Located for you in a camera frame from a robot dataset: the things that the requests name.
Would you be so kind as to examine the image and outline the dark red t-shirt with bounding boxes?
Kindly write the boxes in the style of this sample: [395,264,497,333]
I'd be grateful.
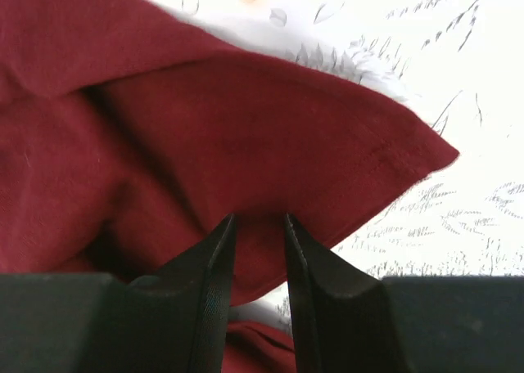
[1,0,458,372]

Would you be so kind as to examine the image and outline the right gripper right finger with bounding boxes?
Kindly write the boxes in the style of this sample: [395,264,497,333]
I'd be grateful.
[285,214,409,372]

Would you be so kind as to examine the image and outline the floral table mat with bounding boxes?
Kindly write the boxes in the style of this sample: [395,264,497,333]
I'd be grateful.
[97,0,524,333]

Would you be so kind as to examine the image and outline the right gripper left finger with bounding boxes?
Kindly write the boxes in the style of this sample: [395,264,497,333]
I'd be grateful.
[122,214,237,372]

